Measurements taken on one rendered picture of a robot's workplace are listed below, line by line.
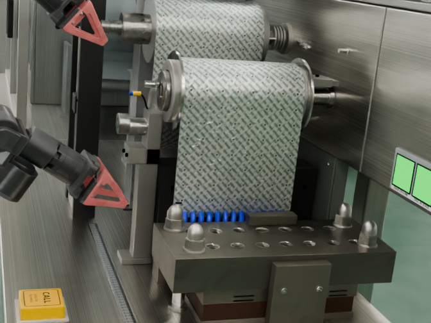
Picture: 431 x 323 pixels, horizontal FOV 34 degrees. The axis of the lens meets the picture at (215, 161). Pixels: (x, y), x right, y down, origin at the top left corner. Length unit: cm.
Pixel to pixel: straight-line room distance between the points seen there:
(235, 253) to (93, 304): 27
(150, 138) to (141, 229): 18
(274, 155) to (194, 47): 31
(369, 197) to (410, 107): 48
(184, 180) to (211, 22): 37
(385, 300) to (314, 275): 241
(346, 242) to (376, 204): 37
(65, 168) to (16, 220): 43
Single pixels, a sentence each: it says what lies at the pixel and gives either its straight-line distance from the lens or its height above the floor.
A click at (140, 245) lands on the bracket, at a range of 142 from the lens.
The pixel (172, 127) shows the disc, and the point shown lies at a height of 119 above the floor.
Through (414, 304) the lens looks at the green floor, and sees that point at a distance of 364.
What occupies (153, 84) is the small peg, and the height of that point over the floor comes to 126.
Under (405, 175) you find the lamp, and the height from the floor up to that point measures 118.
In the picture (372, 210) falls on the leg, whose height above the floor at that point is 98.
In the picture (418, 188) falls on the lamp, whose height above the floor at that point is 117.
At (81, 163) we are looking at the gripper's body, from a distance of 124.
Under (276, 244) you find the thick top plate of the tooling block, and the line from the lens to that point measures 124.
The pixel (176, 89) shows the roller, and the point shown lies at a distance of 127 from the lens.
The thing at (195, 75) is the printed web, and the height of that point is 129.
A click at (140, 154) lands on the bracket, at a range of 135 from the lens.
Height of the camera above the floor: 148
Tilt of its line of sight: 15 degrees down
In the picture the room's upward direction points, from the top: 6 degrees clockwise
